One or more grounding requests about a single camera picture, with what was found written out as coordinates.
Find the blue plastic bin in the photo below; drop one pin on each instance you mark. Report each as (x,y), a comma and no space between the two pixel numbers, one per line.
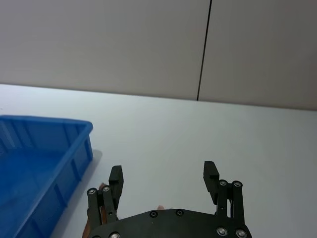
(37,173)

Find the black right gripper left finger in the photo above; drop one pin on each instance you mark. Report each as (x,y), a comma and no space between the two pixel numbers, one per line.
(116,183)

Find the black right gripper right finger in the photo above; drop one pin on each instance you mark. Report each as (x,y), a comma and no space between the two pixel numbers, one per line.
(210,183)

